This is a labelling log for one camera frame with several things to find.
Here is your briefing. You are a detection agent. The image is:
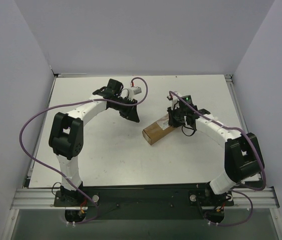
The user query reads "brown cardboard express box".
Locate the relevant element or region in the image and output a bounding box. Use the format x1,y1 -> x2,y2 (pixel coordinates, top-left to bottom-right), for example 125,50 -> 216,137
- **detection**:
142,114 -> 175,146

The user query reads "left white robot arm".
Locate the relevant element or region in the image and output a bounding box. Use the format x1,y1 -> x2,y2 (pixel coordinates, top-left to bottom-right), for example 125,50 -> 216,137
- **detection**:
49,79 -> 142,206

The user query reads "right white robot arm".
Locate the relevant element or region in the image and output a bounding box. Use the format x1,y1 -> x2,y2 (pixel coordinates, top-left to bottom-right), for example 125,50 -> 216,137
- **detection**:
167,91 -> 266,195

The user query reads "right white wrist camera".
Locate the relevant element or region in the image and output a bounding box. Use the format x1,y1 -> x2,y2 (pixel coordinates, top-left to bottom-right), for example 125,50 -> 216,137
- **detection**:
167,91 -> 181,110

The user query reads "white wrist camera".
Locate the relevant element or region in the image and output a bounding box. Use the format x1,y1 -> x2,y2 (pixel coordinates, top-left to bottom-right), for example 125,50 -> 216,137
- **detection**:
127,86 -> 142,101
167,91 -> 181,110

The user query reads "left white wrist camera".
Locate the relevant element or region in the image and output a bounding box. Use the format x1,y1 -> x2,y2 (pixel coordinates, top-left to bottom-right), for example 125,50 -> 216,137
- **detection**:
127,86 -> 142,101

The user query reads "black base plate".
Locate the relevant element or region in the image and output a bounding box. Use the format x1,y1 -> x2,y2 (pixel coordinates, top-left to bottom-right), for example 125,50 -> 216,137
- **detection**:
54,183 -> 234,223

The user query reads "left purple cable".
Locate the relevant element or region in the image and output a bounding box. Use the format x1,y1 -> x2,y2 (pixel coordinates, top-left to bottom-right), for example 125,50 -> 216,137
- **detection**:
20,76 -> 148,225

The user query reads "purple cable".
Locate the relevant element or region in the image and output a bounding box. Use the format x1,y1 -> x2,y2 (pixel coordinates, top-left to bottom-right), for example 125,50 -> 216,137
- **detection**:
20,76 -> 148,225
167,90 -> 267,227

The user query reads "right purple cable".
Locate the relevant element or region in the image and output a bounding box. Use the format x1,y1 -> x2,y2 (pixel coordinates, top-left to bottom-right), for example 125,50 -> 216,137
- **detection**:
167,90 -> 267,227

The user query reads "aluminium frame rail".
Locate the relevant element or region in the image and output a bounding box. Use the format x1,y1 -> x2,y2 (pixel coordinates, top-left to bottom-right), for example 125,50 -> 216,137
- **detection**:
11,188 -> 279,210

